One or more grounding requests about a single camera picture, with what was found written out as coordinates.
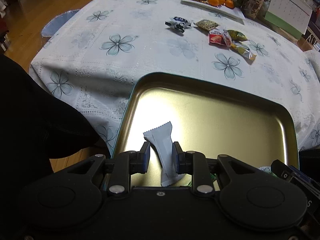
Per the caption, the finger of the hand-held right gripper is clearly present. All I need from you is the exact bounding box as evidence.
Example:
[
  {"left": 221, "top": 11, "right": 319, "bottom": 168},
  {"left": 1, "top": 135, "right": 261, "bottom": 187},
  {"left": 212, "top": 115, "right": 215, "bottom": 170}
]
[
  {"left": 271, "top": 159, "right": 300, "bottom": 180},
  {"left": 289, "top": 172, "right": 314, "bottom": 190}
]

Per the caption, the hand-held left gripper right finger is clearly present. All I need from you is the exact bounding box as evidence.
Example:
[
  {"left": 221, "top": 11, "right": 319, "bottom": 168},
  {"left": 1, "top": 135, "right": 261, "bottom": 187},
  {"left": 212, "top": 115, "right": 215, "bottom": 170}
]
[{"left": 172, "top": 141, "right": 277, "bottom": 198}]

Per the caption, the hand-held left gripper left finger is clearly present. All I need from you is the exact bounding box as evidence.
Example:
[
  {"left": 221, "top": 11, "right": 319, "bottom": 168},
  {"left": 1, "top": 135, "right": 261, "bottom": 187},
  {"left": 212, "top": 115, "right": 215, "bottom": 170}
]
[{"left": 67, "top": 141, "right": 151, "bottom": 198}]

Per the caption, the silver grey snack packet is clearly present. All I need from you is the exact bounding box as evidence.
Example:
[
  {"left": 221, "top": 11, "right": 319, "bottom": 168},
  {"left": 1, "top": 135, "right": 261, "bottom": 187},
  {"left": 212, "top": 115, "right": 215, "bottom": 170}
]
[{"left": 143, "top": 121, "right": 185, "bottom": 187}]

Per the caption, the gold metal tin tray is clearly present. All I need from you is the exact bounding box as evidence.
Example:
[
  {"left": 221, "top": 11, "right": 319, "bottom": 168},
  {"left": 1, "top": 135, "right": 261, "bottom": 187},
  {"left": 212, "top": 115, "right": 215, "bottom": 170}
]
[{"left": 110, "top": 72, "right": 299, "bottom": 188}]

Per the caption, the yellow silver snack packet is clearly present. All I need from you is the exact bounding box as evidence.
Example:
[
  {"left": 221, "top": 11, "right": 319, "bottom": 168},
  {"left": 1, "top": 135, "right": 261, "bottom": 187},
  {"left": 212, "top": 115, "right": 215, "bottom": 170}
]
[{"left": 230, "top": 41, "right": 257, "bottom": 64}]

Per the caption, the red snack packet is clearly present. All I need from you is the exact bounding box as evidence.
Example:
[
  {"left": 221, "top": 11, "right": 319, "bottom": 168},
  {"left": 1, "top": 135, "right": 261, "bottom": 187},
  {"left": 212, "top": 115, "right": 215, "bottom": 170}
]
[{"left": 209, "top": 27, "right": 233, "bottom": 47}]

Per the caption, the blue white snack packet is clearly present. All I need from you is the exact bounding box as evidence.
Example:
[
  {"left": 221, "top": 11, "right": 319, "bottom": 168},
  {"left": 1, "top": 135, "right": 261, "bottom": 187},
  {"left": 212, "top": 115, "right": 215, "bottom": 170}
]
[{"left": 164, "top": 16, "right": 192, "bottom": 33}]

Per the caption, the brown green patterned snack packet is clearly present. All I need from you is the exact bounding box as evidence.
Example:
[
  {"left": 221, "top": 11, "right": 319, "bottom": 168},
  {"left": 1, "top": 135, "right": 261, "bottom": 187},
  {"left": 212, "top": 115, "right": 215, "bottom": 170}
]
[{"left": 194, "top": 19, "right": 220, "bottom": 32}]

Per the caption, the green yellow snack packet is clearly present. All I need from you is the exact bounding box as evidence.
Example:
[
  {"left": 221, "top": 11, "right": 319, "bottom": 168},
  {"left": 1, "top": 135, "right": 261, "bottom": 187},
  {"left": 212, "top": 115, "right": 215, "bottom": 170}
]
[{"left": 226, "top": 29, "right": 250, "bottom": 42}]

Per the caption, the person's black clothing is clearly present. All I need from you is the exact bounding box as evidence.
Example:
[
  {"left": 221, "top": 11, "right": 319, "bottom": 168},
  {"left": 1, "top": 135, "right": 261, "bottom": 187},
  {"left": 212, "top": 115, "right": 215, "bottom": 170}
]
[{"left": 0, "top": 54, "right": 110, "bottom": 180}]

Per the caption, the white rectangular plate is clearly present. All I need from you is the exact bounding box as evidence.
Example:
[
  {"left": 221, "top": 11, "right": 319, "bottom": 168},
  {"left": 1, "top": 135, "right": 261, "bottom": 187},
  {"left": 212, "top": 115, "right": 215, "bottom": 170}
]
[{"left": 180, "top": 0, "right": 246, "bottom": 20}]

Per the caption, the desk calendar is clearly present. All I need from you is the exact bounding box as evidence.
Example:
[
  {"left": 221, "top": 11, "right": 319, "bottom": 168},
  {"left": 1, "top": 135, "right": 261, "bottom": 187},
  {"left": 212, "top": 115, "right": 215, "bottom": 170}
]
[{"left": 264, "top": 0, "right": 313, "bottom": 39}]

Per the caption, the blue round cushion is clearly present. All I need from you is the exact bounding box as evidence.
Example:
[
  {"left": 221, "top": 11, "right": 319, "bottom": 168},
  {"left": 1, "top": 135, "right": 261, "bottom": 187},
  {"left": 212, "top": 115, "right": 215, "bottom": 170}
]
[{"left": 41, "top": 9, "right": 80, "bottom": 38}]

